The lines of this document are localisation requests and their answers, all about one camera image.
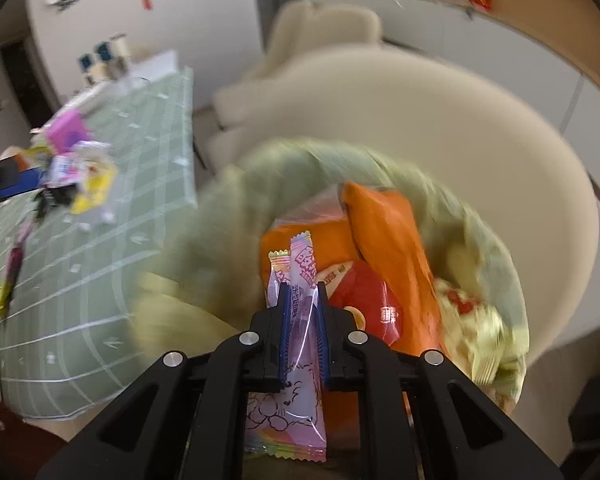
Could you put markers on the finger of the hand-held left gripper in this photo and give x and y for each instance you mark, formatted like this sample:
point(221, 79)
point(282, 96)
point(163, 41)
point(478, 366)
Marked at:
point(15, 184)

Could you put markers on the bin with yellow plastic bag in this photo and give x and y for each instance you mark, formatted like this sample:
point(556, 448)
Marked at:
point(290, 160)

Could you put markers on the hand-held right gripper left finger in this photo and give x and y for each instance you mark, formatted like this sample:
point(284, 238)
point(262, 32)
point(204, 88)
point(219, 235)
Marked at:
point(282, 330)

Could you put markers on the wooden wall shelf unit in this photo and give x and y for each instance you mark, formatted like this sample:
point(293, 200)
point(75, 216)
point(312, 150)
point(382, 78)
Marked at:
point(530, 10)

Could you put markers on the blue bottle with dark lid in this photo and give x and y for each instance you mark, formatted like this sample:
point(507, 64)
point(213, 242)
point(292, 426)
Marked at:
point(102, 60)

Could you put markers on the white bottle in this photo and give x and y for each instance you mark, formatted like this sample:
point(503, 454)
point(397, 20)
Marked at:
point(119, 52)

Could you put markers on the white red wrapper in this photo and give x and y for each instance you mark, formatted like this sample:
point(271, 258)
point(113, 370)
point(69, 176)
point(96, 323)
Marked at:
point(470, 320)

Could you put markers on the green checked tablecloth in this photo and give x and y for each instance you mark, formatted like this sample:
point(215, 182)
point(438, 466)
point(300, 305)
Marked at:
point(105, 260)

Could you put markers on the white and yellow toy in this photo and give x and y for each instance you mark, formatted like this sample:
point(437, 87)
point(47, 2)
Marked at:
point(97, 187)

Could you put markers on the white sideboard cabinet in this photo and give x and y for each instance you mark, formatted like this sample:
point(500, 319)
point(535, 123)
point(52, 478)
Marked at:
point(530, 75)

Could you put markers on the pink toy box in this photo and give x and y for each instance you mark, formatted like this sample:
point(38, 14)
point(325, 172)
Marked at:
point(67, 132)

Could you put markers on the orange snack packet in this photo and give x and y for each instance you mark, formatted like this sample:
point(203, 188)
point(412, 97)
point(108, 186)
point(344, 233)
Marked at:
point(380, 230)

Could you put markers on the pink candy packet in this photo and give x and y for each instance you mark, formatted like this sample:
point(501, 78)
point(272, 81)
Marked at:
point(302, 270)

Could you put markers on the pile of snack wrappers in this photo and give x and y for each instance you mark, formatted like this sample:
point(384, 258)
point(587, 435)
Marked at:
point(62, 166)

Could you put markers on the red snack packet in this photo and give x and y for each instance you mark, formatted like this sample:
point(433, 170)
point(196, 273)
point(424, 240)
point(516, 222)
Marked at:
point(365, 295)

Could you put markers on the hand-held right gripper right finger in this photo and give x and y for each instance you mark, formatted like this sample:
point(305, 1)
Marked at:
point(322, 330)

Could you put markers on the dark wooden door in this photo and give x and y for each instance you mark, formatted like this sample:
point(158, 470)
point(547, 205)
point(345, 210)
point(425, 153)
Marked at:
point(22, 80)

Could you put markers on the magenta yellow strip wrapper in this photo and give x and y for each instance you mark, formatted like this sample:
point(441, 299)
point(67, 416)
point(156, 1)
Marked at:
point(15, 260)

